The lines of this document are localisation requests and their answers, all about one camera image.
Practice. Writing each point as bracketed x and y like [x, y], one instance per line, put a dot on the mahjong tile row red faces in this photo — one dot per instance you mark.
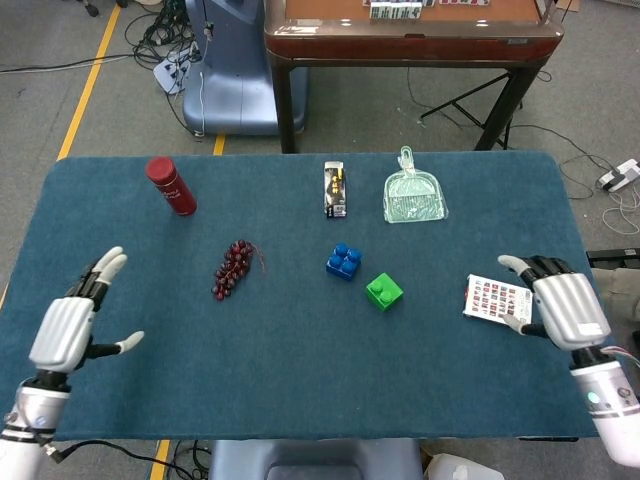
[465, 2]

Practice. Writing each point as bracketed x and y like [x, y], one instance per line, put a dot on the mahjong tile row bamboo faces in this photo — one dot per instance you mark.
[395, 12]

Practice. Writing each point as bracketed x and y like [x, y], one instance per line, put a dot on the white power strip grey adapter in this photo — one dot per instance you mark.
[620, 175]

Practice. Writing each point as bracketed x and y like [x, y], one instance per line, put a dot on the blue grey robot torso base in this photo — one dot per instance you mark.
[300, 460]

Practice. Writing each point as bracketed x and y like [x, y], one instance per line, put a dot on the brown mahjong table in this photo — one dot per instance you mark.
[400, 47]

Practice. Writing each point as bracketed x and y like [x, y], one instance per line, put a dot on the blue carpet table cover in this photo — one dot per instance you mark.
[300, 375]

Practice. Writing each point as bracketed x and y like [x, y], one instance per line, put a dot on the blue toy brick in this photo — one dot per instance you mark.
[342, 265]

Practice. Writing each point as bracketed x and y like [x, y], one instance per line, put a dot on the white power strip with plugs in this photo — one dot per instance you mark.
[167, 75]

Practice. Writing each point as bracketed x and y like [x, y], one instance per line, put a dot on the printed colour card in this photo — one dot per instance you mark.
[492, 297]

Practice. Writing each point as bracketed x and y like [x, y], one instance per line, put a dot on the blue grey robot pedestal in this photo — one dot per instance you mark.
[235, 90]

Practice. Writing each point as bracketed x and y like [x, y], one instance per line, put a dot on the clear plastic dustpan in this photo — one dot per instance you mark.
[415, 200]

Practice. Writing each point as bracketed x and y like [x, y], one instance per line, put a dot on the white plastic container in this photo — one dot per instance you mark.
[460, 470]

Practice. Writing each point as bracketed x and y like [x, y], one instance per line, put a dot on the black flat bar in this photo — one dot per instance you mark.
[615, 257]

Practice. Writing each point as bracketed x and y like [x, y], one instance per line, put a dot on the green toy brick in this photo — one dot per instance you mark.
[385, 295]

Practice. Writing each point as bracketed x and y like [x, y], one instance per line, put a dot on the bunch of purple grapes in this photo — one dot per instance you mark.
[232, 270]

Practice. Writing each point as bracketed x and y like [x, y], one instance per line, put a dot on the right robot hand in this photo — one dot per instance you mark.
[570, 305]

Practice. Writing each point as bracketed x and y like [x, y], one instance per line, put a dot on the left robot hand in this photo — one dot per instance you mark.
[62, 332]

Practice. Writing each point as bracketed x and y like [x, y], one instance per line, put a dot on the small black white carton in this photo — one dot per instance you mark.
[336, 190]

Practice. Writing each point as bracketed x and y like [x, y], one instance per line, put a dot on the red thermos bottle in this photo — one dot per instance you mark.
[172, 190]

